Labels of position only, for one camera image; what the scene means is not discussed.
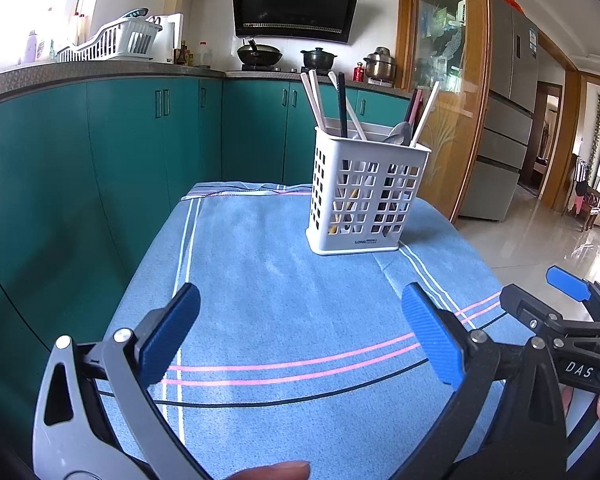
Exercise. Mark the beige chopstick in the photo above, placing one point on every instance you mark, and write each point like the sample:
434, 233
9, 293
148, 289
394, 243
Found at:
314, 102
347, 107
425, 112
318, 100

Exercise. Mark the silver refrigerator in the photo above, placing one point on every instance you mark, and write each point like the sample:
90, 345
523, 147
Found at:
505, 110

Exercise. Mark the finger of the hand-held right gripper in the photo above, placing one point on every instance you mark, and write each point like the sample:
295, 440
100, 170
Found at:
522, 302
567, 282

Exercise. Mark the group of sauce bottles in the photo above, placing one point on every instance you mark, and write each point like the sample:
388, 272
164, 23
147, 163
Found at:
195, 55

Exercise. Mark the black wok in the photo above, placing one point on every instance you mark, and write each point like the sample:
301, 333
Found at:
260, 54

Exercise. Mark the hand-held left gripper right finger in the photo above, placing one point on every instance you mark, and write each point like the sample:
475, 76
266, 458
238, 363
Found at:
430, 335

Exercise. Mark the black cooking pot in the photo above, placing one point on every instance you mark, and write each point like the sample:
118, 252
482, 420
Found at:
319, 59

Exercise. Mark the white dish rack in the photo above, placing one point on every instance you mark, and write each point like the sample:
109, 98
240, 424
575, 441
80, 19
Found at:
115, 42

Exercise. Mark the dark red chopstick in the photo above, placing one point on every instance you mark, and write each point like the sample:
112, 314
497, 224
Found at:
416, 107

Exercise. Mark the white countertop appliance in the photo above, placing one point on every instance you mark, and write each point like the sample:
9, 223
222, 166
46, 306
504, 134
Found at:
170, 35

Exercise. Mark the blue striped tablecloth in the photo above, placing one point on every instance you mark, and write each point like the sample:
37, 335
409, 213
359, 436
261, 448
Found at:
280, 285

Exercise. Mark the red canister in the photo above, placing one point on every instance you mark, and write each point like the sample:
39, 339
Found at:
359, 72

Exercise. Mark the person's left hand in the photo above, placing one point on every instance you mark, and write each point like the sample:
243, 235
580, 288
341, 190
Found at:
275, 472

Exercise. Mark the black ridged chopstick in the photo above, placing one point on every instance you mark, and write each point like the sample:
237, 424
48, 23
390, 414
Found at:
342, 105

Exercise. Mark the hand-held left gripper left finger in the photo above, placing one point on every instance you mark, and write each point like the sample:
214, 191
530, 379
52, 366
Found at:
172, 330

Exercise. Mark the silver metal spoon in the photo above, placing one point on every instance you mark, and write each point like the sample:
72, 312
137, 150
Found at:
400, 134

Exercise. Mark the pink bottle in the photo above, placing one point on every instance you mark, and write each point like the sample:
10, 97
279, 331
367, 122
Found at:
31, 47

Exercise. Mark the steel stockpot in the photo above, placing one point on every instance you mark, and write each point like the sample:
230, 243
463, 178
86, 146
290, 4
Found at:
380, 65

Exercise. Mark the black range hood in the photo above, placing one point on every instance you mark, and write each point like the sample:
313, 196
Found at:
295, 5

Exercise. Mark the wooden framed glass door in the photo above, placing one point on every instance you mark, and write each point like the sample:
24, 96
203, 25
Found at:
440, 60

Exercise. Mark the white plastic utensil holder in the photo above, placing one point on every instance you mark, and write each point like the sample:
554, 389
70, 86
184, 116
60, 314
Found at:
365, 200

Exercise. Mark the bright kitchen window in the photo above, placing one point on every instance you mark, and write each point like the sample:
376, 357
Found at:
25, 5

